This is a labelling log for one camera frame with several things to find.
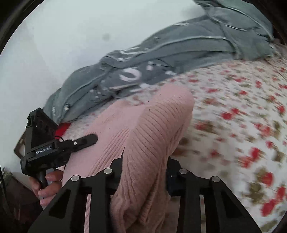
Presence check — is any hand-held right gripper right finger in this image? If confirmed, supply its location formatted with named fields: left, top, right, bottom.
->
left=166, top=156, right=263, bottom=233

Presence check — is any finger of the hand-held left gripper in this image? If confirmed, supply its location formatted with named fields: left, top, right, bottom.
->
left=72, top=134, right=98, bottom=153

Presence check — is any floral bed sheet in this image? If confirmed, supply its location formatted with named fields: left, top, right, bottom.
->
left=60, top=42, right=287, bottom=233

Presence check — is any red cloth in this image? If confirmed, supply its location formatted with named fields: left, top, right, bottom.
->
left=56, top=122, right=70, bottom=137

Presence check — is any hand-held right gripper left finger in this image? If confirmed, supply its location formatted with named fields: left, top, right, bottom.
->
left=27, top=147, right=126, bottom=233

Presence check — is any grey printed quilt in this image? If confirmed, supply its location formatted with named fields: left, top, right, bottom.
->
left=42, top=0, right=276, bottom=124

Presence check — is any pink knitted sweater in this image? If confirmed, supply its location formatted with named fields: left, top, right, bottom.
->
left=62, top=83, right=195, bottom=233

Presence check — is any person's left hand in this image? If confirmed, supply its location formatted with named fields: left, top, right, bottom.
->
left=30, top=169, right=65, bottom=207

